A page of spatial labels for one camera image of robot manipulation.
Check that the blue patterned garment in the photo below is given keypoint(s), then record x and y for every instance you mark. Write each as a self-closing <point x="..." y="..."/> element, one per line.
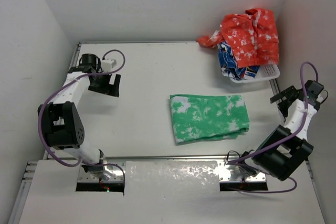
<point x="229" y="65"/>

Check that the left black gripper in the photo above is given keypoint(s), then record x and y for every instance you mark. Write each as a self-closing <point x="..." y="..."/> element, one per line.
<point x="111" y="89"/>

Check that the white plastic basket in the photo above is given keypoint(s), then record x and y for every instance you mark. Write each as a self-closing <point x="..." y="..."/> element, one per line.
<point x="265" y="73"/>

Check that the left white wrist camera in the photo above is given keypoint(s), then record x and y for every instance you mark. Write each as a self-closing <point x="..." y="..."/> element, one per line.
<point x="107" y="65"/>

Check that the white front cover panel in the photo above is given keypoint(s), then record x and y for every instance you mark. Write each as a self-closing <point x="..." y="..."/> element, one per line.
<point x="167" y="192"/>

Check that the green tie-dye trousers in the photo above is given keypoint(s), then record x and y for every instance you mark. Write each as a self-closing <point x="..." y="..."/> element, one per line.
<point x="197" y="118"/>

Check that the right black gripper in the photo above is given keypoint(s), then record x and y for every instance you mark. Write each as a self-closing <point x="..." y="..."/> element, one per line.
<point x="287" y="93"/>

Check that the aluminium table frame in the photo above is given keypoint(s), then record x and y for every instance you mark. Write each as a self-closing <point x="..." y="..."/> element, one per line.
<point x="137" y="126"/>

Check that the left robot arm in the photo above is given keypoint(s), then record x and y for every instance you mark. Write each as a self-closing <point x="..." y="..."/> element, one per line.
<point x="60" y="128"/>

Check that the orange tie-dye shirt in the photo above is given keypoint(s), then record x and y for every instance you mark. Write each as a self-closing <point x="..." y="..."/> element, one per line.
<point x="252" y="36"/>

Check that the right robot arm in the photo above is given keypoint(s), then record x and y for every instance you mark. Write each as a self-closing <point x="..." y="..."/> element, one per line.
<point x="283" y="151"/>

